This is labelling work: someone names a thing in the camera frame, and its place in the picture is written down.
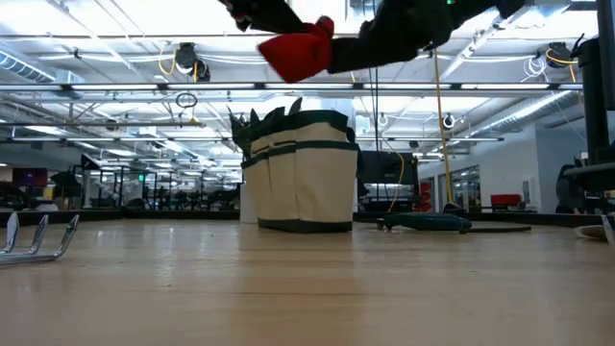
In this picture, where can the red and black gardening glove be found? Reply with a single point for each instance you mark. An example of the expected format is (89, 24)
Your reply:
(298, 53)

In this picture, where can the dark equipment cart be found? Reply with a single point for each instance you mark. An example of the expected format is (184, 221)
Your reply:
(389, 168)

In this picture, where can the beige green canvas gardening bag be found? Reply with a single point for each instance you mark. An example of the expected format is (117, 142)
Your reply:
(317, 182)

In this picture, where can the red bin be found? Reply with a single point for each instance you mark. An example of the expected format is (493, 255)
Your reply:
(506, 200)

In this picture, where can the black aluminium table frame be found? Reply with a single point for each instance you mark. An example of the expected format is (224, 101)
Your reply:
(96, 217)

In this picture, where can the dark red screen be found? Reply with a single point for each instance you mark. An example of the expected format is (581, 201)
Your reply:
(29, 177)

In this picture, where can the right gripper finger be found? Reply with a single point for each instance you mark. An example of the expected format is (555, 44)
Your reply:
(375, 50)
(379, 26)

